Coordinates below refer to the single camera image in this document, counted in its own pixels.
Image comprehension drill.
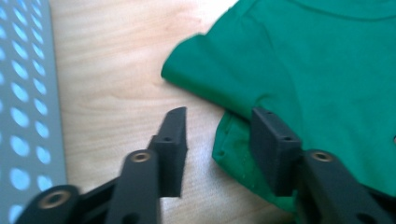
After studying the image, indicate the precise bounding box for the white perforated plastic basket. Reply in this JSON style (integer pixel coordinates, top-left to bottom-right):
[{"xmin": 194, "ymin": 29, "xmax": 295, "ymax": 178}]
[{"xmin": 0, "ymin": 0, "xmax": 68, "ymax": 224}]

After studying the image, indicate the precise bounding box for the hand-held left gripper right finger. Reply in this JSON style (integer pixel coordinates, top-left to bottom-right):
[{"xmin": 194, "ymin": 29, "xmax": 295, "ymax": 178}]
[{"xmin": 250, "ymin": 106, "xmax": 303, "ymax": 198}]

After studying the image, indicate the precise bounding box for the green t-shirt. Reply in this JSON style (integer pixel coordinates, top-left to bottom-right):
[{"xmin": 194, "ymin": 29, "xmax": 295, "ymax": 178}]
[{"xmin": 160, "ymin": 0, "xmax": 396, "ymax": 224}]

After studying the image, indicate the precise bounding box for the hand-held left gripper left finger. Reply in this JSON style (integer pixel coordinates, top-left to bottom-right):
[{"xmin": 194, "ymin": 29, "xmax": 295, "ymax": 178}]
[{"xmin": 147, "ymin": 106, "xmax": 189, "ymax": 198}]

